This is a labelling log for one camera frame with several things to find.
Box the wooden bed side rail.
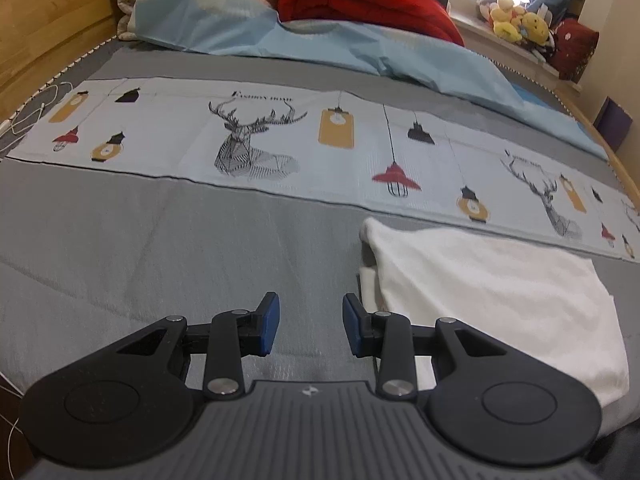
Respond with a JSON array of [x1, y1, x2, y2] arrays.
[[565, 90, 640, 196]]

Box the wooden headboard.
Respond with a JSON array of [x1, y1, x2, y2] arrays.
[[0, 0, 121, 121]]

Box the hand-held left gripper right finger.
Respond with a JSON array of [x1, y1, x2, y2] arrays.
[[342, 293, 506, 402]]

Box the yellow plush toy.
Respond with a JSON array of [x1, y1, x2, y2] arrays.
[[520, 11, 553, 42], [480, 0, 526, 43]]

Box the white window sill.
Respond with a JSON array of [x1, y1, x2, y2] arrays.
[[452, 10, 583, 93]]

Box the dark red cushion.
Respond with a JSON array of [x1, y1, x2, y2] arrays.
[[547, 18, 600, 82]]

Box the white charging cable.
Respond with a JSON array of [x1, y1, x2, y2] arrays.
[[0, 82, 68, 137]]

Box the light blue quilt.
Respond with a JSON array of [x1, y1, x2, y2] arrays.
[[132, 0, 608, 161]]

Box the thin white cable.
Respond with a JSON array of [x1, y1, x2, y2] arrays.
[[0, 372, 26, 461]]

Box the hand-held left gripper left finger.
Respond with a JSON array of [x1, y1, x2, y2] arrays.
[[117, 291, 281, 401]]

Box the red blanket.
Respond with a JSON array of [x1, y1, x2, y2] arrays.
[[277, 0, 466, 48]]

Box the purple box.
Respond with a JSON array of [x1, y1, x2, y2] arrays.
[[595, 97, 633, 153]]

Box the grey printed bed sheet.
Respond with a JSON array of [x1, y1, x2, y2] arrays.
[[0, 10, 640, 461]]

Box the white shirt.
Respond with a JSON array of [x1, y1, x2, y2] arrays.
[[357, 216, 631, 408]]

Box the dark patterned plush toy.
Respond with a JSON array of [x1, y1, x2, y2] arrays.
[[530, 35, 558, 63]]

